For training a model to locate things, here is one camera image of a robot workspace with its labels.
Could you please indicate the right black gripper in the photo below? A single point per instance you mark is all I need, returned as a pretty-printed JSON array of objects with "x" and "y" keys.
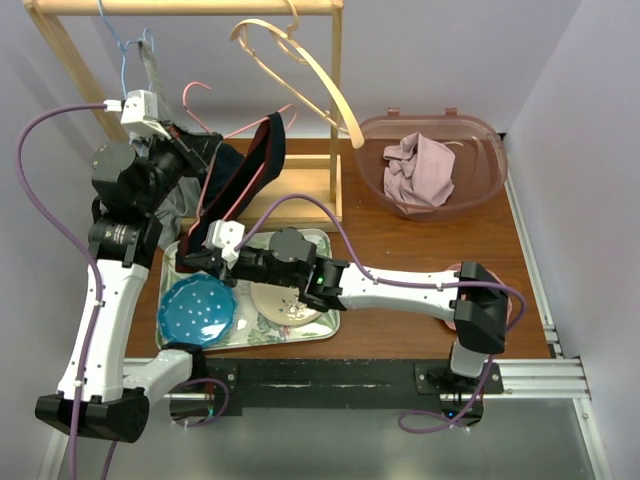
[{"x": 208, "y": 261}]

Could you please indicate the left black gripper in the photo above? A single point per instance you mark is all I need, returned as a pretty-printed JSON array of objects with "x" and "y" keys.
[{"x": 196, "y": 151}]

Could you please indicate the navy maroon tank top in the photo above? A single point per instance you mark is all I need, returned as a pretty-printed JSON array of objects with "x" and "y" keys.
[{"x": 234, "y": 182}]

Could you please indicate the cream plastic hanger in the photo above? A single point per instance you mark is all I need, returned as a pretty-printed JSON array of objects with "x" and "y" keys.
[{"x": 341, "y": 118}]

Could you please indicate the pink tank top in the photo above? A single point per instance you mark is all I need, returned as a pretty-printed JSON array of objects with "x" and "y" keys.
[{"x": 419, "y": 171}]

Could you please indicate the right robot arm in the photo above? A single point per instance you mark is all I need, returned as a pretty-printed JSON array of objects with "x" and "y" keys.
[{"x": 468, "y": 297}]

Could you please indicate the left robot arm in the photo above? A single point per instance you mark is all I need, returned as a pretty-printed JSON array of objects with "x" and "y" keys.
[{"x": 94, "y": 398}]

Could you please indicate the grey tank top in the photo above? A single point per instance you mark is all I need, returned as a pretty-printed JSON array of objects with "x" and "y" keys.
[{"x": 181, "y": 202}]

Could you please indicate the light blue hanger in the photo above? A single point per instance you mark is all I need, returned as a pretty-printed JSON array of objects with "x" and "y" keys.
[{"x": 124, "y": 46}]

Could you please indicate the blue dotted plate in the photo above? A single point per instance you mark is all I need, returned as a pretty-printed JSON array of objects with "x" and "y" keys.
[{"x": 198, "y": 309}]

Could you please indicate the floral rectangular tray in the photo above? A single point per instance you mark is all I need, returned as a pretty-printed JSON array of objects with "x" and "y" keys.
[{"x": 250, "y": 328}]

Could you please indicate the cream and blue plate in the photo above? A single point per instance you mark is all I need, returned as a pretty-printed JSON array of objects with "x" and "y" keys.
[{"x": 281, "y": 305}]

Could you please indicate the wooden clothes rack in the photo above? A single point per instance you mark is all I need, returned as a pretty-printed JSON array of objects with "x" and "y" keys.
[{"x": 309, "y": 182}]

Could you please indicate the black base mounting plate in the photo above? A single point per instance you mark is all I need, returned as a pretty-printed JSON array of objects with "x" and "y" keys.
[{"x": 355, "y": 384}]

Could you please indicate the pink dotted plate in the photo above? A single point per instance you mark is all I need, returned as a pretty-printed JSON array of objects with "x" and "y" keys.
[{"x": 456, "y": 266}]

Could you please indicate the pink transparent plastic bin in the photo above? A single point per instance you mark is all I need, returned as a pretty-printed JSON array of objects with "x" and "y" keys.
[{"x": 479, "y": 172}]

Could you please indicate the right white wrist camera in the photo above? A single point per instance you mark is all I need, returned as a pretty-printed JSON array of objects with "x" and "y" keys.
[{"x": 223, "y": 236}]

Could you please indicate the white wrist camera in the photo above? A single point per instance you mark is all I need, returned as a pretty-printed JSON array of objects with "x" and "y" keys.
[
  {"x": 140, "y": 115},
  {"x": 223, "y": 236}
]

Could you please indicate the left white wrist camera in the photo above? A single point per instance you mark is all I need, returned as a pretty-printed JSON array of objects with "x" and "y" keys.
[{"x": 140, "y": 115}]

